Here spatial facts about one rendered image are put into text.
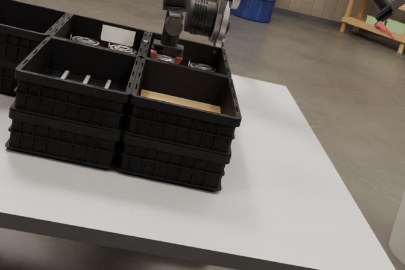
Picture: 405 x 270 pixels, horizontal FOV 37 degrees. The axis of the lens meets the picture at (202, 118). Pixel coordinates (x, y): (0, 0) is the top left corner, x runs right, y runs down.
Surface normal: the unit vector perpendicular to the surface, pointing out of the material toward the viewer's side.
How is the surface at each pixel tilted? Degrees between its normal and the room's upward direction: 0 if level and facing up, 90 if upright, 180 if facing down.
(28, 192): 0
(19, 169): 0
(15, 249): 0
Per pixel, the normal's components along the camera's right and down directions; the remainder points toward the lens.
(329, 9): 0.05, 0.35
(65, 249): 0.23, -0.92
